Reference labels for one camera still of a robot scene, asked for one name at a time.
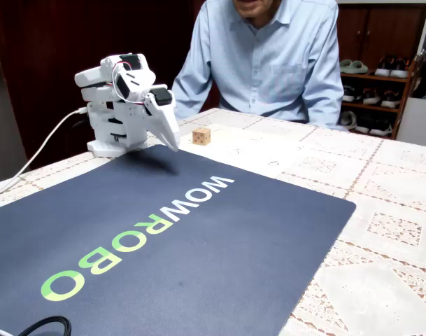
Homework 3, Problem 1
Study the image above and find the small wooden cube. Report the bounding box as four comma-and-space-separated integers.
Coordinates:
192, 127, 212, 146

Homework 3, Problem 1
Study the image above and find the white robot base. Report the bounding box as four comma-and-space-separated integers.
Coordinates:
85, 100, 154, 158

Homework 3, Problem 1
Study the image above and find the numbered paper sheet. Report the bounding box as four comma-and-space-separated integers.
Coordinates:
173, 124, 304, 179

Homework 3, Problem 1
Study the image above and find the person in light blue shirt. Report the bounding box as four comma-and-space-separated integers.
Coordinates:
171, 0, 346, 131

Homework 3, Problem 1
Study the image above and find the dark blue WOWROBO mat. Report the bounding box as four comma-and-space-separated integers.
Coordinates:
0, 144, 357, 336

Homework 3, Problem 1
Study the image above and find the wooden shoe rack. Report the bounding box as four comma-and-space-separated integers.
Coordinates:
338, 52, 426, 141

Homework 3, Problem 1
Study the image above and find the black orange sneaker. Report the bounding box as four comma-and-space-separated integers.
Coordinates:
374, 55, 395, 77
390, 57, 409, 78

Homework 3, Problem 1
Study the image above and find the white lace tablecloth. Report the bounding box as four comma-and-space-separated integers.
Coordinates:
0, 107, 426, 336

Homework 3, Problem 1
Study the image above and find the dark brown wooden cabinet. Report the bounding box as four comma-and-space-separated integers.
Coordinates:
336, 2, 426, 71

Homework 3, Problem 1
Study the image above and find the white box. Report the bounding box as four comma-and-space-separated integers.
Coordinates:
395, 97, 426, 150

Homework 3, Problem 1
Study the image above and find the white USB cable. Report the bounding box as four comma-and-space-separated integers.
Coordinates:
0, 107, 89, 203

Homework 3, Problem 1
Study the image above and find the black cable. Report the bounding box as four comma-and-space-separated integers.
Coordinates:
18, 316, 73, 336

